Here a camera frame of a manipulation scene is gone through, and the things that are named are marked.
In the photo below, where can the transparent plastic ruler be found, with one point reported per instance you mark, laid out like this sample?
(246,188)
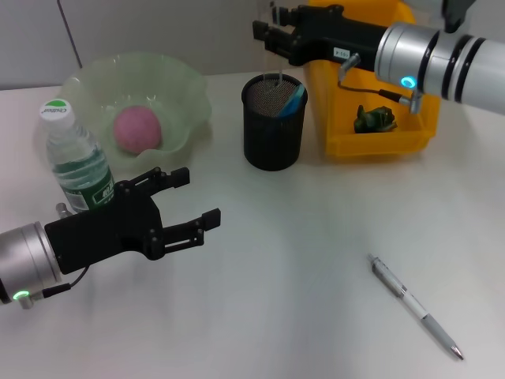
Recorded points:
(279,75)

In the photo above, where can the pink peach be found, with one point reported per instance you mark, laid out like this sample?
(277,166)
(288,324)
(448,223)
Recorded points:
(138,130)

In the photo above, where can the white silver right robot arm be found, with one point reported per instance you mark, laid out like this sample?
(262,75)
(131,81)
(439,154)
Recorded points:
(453,59)

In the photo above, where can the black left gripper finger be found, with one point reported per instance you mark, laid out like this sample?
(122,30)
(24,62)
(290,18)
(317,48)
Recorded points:
(179,176)
(211,219)

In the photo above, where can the yellow plastic bin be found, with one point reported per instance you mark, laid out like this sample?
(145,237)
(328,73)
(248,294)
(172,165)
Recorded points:
(394,142)

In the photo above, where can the white grey pen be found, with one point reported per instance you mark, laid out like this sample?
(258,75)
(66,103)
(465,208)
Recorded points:
(418,310)

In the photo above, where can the blue scissors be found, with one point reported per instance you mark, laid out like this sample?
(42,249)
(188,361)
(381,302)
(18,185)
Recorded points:
(294,102)

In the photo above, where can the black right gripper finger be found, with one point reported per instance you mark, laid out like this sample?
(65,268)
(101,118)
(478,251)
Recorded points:
(290,16)
(274,39)

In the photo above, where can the green glass fruit bowl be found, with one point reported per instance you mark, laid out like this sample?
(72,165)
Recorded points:
(177,102)

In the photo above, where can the black mesh pen holder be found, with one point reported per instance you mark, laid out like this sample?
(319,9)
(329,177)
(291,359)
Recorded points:
(272,142)

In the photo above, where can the green plastic wrapper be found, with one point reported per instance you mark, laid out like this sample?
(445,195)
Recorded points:
(372,122)

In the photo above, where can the clear green-label water bottle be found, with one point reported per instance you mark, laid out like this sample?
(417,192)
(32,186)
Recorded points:
(75,166)

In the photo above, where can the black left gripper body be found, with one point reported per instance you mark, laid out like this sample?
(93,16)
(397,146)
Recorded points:
(102,233)

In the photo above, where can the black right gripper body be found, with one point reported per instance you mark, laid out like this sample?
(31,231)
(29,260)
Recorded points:
(343,37)

